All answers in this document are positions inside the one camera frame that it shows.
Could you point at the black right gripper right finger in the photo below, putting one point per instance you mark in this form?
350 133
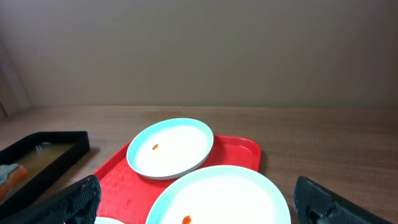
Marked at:
315 204

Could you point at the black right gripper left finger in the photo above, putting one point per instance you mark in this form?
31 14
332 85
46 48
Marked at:
77 204

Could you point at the white plate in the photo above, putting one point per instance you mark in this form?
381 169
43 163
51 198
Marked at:
221 194
170 149
107 220

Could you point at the orange green scrub sponge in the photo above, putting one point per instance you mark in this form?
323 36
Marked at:
11 175

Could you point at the red plastic tray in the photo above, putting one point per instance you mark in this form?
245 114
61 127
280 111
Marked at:
128 197

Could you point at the black water tray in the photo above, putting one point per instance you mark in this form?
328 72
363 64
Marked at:
46 156

